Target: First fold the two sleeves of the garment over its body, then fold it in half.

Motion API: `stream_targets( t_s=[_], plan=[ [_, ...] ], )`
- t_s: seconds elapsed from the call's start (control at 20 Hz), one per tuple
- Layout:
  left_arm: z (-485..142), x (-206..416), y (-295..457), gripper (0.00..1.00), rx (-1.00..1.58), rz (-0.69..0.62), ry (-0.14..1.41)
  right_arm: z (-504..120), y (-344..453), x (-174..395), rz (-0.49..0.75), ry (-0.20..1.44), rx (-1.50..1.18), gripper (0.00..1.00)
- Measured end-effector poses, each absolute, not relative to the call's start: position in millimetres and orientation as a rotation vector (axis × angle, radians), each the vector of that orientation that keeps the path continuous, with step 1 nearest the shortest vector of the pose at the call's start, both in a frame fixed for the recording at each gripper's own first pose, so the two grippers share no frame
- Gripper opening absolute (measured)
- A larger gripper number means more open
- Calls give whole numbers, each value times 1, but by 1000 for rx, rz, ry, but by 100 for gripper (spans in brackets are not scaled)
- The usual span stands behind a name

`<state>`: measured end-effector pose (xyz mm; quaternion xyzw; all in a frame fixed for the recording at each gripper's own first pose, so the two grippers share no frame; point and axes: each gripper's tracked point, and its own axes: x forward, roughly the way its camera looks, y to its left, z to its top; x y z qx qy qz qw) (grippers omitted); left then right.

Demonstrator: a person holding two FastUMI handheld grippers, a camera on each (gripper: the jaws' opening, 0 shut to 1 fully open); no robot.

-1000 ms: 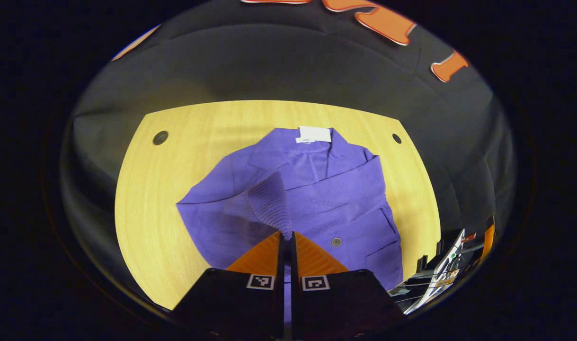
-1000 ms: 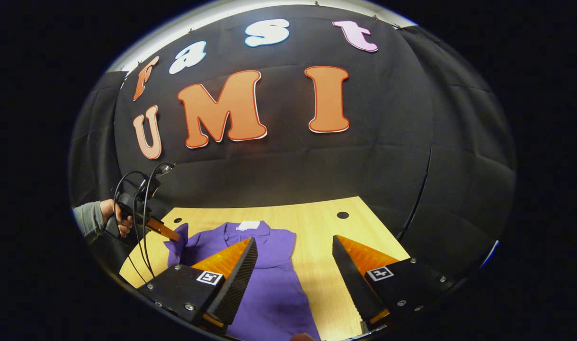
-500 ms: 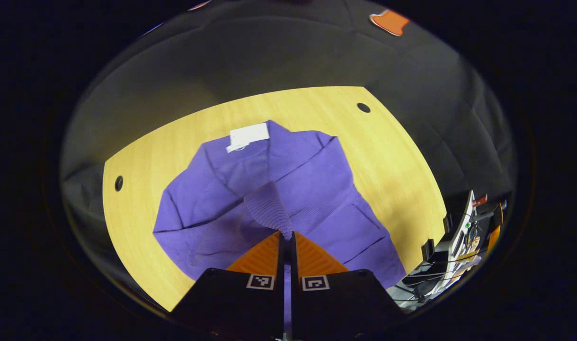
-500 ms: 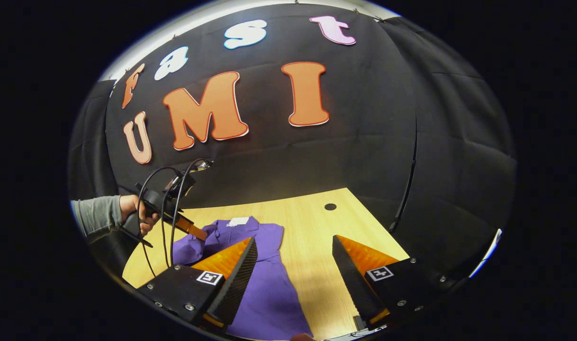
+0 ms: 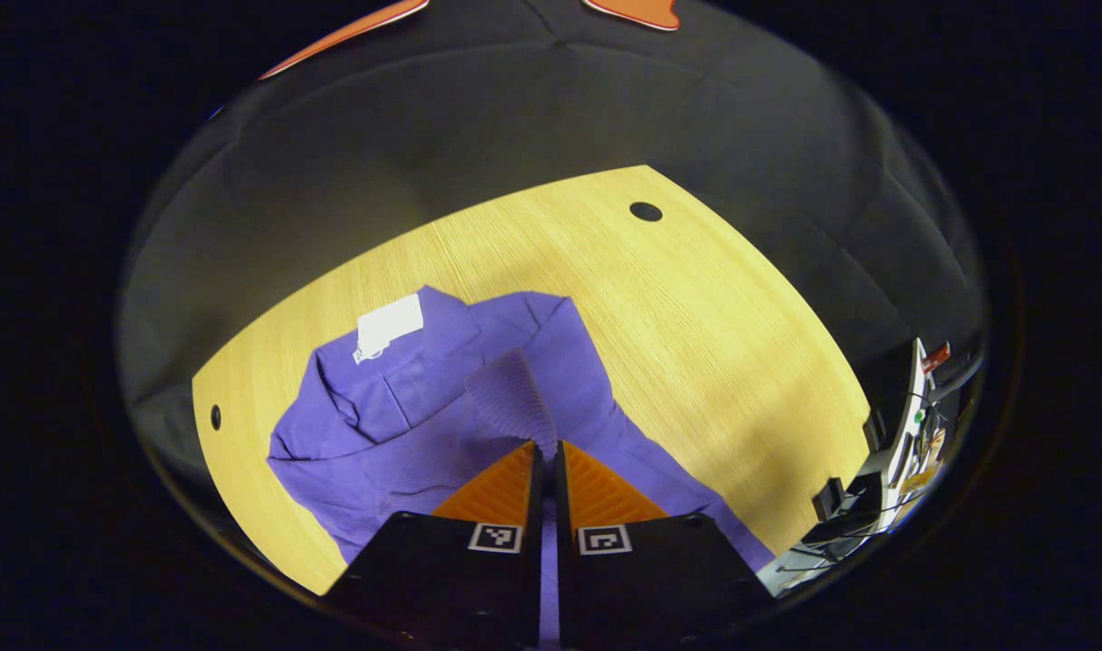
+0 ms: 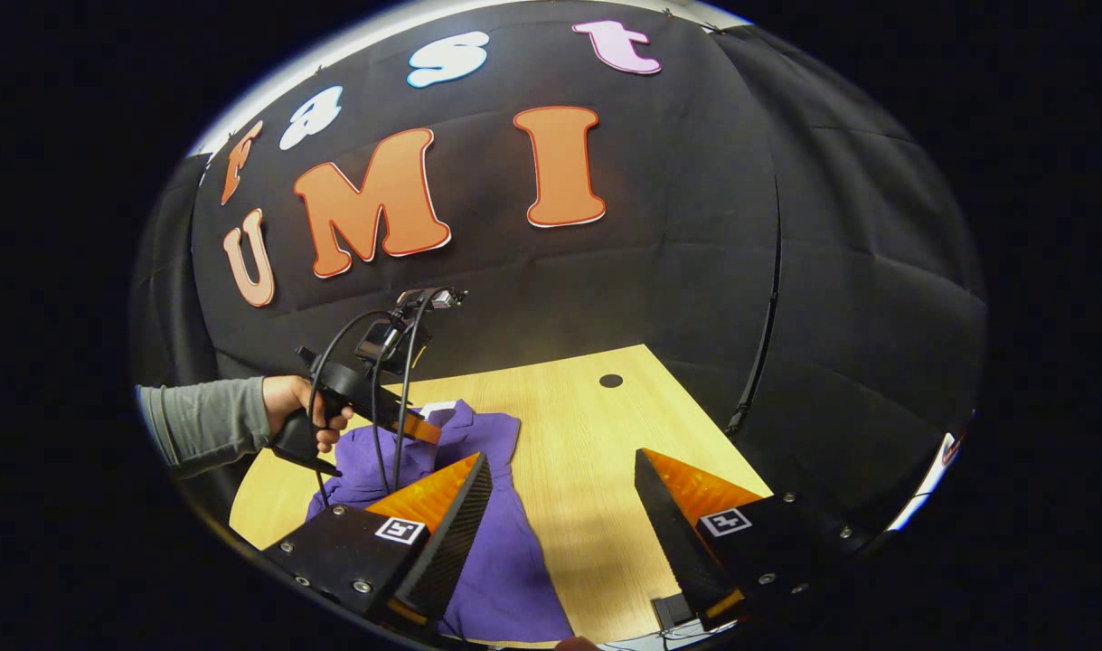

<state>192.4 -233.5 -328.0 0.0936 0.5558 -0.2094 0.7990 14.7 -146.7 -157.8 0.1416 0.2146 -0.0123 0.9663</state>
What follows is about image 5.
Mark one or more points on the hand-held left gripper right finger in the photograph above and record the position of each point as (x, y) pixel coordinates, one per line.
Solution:
(659, 579)

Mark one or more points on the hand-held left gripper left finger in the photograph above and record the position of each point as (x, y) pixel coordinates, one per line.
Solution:
(442, 579)

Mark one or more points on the purple knit cardigan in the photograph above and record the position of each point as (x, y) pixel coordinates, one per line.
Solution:
(424, 452)

